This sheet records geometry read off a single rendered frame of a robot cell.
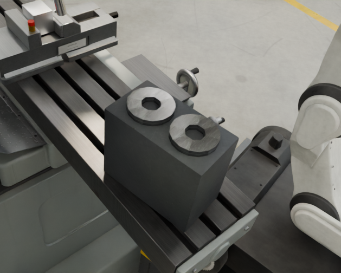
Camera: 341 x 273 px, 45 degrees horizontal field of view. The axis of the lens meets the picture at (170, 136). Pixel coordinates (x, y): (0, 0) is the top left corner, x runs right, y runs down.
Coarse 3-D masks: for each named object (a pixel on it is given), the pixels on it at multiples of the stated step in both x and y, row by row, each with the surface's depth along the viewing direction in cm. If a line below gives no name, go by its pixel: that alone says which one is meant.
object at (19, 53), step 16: (16, 16) 103; (80, 16) 115; (96, 16) 116; (0, 32) 105; (16, 32) 103; (32, 32) 99; (80, 32) 109; (96, 32) 112; (112, 32) 116; (0, 48) 100; (16, 48) 101; (32, 48) 101; (48, 48) 105; (64, 48) 108; (80, 48) 112; (96, 48) 114; (0, 64) 98; (16, 64) 102; (32, 64) 105; (48, 64) 107; (0, 80) 102; (16, 80) 103
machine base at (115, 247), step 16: (96, 240) 156; (112, 240) 156; (128, 240) 157; (80, 256) 150; (96, 256) 151; (112, 256) 152; (128, 256) 155; (48, 272) 145; (64, 272) 146; (80, 272) 146; (96, 272) 147; (112, 272) 152; (128, 272) 159
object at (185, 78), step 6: (180, 72) 157; (186, 72) 154; (192, 72) 154; (198, 72) 156; (180, 78) 160; (186, 78) 156; (192, 78) 153; (180, 84) 155; (186, 84) 156; (192, 84) 154; (186, 90) 159; (192, 90) 156; (192, 96) 158
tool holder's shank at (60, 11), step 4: (56, 0) 94; (60, 0) 94; (56, 4) 95; (60, 4) 95; (64, 4) 96; (56, 8) 96; (60, 8) 96; (64, 8) 96; (56, 12) 97; (60, 12) 96; (64, 12) 97
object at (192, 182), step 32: (128, 96) 75; (160, 96) 76; (128, 128) 72; (160, 128) 72; (192, 128) 73; (224, 128) 74; (128, 160) 78; (160, 160) 71; (192, 160) 68; (224, 160) 74; (160, 192) 77; (192, 192) 70
